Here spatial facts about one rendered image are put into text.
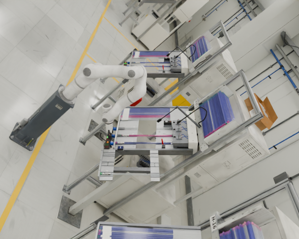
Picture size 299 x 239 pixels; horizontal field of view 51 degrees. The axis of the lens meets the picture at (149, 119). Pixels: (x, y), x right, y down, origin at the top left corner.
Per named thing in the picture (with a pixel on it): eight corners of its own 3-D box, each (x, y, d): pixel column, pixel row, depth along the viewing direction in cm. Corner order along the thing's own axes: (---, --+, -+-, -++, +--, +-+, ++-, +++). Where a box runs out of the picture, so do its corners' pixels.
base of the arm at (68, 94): (55, 95, 268) (69, 82, 260) (60, 83, 283) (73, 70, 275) (73, 108, 276) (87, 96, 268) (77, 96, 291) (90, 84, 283)
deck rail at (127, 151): (113, 154, 285) (112, 150, 281) (113, 153, 286) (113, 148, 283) (192, 155, 281) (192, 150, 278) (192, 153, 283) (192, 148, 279)
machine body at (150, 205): (88, 201, 325) (130, 173, 298) (100, 155, 381) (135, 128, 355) (134, 230, 351) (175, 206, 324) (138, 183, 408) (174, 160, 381)
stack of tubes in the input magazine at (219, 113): (204, 137, 273) (229, 120, 262) (199, 105, 314) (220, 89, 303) (212, 145, 278) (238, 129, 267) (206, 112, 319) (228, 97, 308)
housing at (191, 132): (188, 154, 284) (188, 142, 275) (185, 122, 323) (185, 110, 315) (197, 154, 283) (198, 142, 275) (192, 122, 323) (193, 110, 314)
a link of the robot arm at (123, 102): (132, 109, 251) (105, 126, 264) (135, 98, 264) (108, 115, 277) (125, 101, 247) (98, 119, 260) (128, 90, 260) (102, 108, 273)
